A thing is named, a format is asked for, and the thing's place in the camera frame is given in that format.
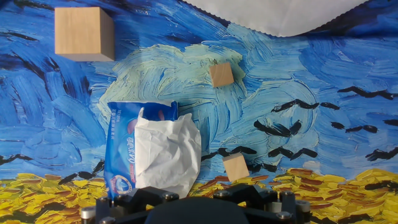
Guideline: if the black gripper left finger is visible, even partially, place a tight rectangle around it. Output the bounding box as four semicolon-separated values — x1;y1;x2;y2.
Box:
80;185;180;224

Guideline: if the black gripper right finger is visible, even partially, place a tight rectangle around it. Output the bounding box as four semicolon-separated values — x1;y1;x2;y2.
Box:
213;183;312;224

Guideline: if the white paper napkin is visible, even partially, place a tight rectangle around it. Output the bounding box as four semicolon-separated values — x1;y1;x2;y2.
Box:
134;107;202;199

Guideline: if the small wooden cube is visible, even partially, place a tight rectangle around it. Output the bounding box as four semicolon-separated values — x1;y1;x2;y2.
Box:
208;62;235;88
222;152;250;182

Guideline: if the blue tissue pack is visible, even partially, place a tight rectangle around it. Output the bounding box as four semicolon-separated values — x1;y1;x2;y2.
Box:
103;100;178;200

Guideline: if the Van Gogh print tablecloth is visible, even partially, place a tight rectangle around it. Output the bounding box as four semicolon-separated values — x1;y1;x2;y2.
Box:
0;0;398;224

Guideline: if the large wooden cube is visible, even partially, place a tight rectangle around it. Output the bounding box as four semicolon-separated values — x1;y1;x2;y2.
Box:
54;6;116;62

